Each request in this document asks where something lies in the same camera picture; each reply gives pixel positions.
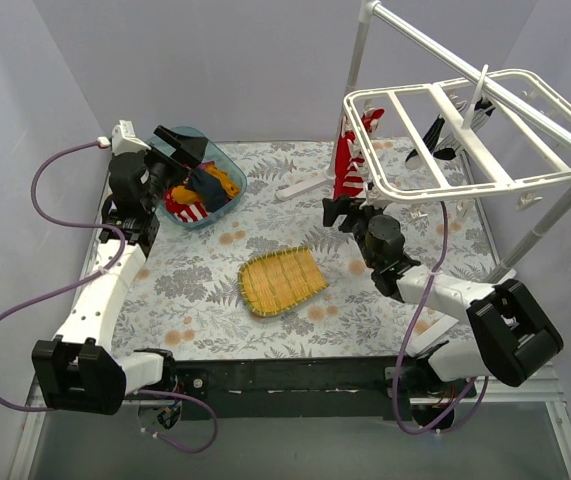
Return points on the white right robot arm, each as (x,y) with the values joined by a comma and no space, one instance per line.
(512,335)

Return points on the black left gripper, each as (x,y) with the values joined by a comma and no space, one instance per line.
(166,163)

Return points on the black white striped sock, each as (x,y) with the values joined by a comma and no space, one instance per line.
(430,139)

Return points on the teal transparent plastic basin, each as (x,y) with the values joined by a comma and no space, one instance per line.
(213,156)

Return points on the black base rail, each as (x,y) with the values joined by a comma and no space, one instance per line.
(291,387)

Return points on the red white striped sock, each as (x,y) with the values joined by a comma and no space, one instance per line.
(187,213)
(348,163)

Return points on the white drying rack stand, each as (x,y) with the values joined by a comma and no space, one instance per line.
(513,89)

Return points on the navy blue sock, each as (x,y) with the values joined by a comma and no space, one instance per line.
(209,188)

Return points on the mustard yellow sock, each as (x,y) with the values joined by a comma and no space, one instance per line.
(185,196)
(229,186)

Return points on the red sock with white pattern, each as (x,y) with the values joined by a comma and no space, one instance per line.
(170,204)

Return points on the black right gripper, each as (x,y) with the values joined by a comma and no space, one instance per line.
(347,216)

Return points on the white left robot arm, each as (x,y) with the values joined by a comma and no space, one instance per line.
(76,370)

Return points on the woven bamboo tray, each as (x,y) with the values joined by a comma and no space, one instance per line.
(278,281)

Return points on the white clip sock hanger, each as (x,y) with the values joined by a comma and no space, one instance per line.
(459,135)

